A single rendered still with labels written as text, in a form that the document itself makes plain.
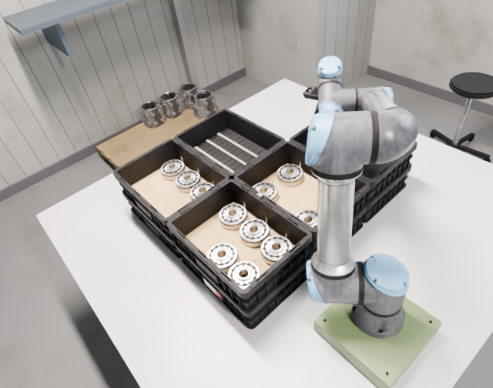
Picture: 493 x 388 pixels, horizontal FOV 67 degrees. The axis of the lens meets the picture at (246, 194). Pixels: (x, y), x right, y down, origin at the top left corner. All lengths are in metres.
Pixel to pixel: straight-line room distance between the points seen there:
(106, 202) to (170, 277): 0.56
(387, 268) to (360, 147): 0.38
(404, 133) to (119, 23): 2.74
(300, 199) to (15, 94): 2.33
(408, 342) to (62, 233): 1.39
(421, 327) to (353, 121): 0.68
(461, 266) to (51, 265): 2.29
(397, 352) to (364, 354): 0.09
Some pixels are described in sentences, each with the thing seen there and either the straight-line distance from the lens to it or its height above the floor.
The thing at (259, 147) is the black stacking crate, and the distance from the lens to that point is 1.67.
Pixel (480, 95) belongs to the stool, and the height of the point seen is 0.55.
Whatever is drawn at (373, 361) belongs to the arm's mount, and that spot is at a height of 0.76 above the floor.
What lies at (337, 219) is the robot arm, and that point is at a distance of 0.91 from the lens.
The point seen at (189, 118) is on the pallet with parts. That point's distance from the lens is 3.30.
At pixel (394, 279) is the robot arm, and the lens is 1.04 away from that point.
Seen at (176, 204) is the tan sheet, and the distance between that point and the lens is 1.48.
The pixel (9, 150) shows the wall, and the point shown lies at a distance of 3.31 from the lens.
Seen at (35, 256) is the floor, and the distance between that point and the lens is 2.84.
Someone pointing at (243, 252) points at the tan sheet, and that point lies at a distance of 1.26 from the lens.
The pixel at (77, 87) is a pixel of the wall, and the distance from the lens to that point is 3.27.
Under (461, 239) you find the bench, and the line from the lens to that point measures 1.56.
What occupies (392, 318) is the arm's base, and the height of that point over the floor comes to 0.84.
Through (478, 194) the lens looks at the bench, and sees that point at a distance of 1.75.
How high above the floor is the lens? 1.84
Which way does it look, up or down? 44 degrees down
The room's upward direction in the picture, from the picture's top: 9 degrees counter-clockwise
